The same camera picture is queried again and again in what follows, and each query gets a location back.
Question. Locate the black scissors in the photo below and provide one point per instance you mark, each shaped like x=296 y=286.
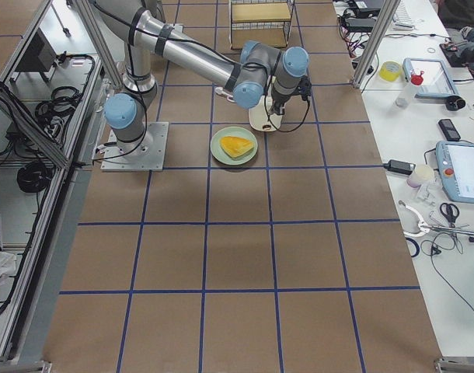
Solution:
x=450 y=212

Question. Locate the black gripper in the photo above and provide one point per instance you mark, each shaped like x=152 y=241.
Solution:
x=279 y=98

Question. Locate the aluminium frame post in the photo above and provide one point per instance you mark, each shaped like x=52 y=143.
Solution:
x=381 y=25

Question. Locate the light wooden shelf board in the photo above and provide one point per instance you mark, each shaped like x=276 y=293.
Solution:
x=260 y=12

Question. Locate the white cup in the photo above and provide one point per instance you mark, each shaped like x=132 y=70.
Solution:
x=421 y=174

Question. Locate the black wire shelf rack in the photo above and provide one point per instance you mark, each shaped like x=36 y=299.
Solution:
x=275 y=34

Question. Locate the green plate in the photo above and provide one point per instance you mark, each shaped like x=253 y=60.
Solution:
x=220 y=155

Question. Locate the blue tape roll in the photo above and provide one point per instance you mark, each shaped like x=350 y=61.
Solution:
x=415 y=251

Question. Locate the clear bottle red cap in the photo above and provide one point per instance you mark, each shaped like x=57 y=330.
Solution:
x=408 y=94

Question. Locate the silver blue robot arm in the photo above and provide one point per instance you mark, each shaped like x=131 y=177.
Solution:
x=264 y=76

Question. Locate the black power brick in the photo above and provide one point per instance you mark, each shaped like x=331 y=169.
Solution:
x=356 y=25

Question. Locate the yellow tape roll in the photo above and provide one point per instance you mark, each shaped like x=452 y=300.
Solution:
x=390 y=71

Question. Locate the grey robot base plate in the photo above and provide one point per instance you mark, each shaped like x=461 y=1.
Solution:
x=149 y=155

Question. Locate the blue teach pendant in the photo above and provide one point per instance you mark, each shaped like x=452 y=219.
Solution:
x=455 y=166
x=437 y=82

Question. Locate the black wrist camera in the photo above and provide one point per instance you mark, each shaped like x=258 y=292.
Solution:
x=305 y=88

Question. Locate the black power adapter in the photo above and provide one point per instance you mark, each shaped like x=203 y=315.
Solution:
x=400 y=167

